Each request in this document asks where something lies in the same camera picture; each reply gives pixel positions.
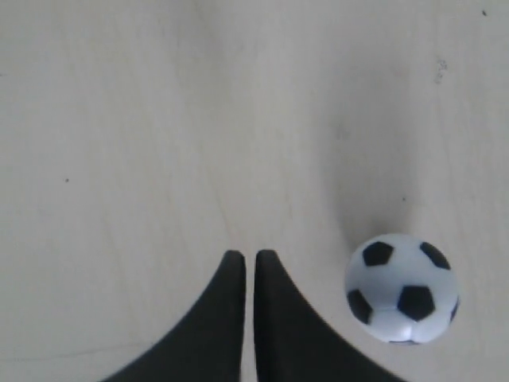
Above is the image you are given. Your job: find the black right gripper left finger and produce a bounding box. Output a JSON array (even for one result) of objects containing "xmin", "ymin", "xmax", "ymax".
[{"xmin": 106, "ymin": 250, "xmax": 246, "ymax": 381}]

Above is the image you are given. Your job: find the black and white soccer ball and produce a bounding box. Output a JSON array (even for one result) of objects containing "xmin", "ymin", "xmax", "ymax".
[{"xmin": 344, "ymin": 233, "xmax": 460, "ymax": 345}]

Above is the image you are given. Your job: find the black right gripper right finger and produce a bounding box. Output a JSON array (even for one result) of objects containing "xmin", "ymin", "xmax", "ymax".
[{"xmin": 254, "ymin": 249, "xmax": 401, "ymax": 382}]

